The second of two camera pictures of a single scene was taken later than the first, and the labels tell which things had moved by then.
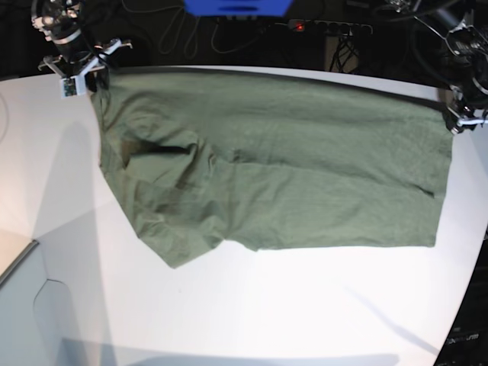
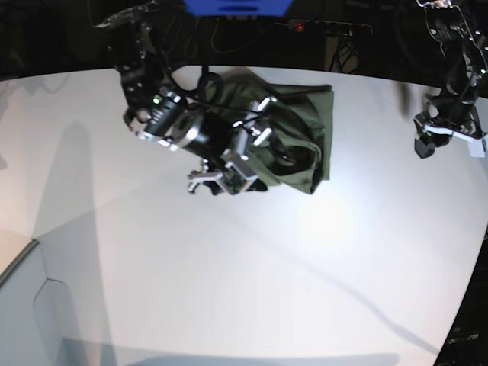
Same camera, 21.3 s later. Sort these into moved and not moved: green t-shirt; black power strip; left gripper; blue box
Moved: left gripper; green t-shirt
Not moved: blue box; black power strip
